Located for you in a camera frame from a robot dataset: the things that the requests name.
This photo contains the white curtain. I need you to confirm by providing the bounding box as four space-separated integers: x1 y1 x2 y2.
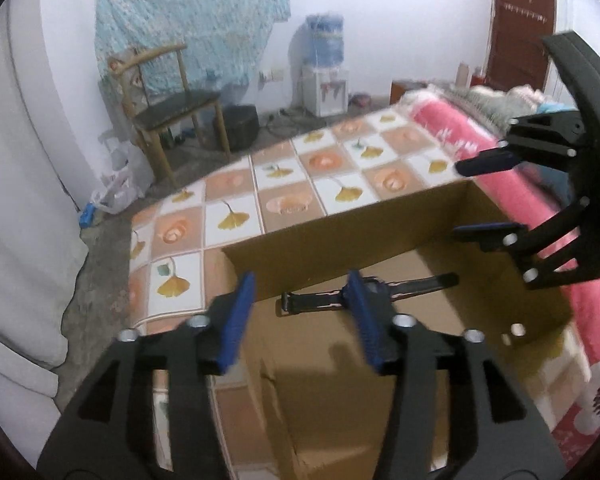
0 0 91 411

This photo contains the white plastic bag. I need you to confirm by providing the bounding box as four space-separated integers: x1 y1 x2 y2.
90 135 153 216

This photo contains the brown cardboard box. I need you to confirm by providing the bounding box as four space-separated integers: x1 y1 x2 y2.
221 180 576 480

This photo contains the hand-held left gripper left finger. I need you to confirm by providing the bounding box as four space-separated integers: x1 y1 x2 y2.
37 272 258 480

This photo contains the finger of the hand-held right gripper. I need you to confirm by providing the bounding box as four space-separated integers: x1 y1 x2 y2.
452 196 592 291
455 110 588 181

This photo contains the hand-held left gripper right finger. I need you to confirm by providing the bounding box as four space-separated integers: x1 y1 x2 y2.
346 270 566 480

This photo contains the brown wooden stool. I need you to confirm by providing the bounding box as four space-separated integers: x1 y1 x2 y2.
391 79 428 106

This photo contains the black wristwatch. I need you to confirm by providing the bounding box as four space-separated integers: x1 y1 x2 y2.
276 272 460 317

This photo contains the tile-patterned tablecloth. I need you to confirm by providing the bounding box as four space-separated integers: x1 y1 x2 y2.
129 109 468 480

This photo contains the grey fuzzy blanket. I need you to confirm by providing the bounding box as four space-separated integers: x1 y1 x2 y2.
430 82 536 126

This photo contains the white water dispenser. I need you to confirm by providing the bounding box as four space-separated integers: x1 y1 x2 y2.
300 64 350 118

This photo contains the pink floral blanket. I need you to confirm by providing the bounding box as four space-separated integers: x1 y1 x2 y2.
412 95 600 461

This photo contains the black round bin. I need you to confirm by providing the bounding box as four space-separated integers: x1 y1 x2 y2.
212 104 260 152

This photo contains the wooden chair with floral cloth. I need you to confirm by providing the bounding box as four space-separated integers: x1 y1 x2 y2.
95 0 291 96

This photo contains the brown door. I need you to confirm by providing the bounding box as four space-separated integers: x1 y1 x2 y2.
485 0 558 93

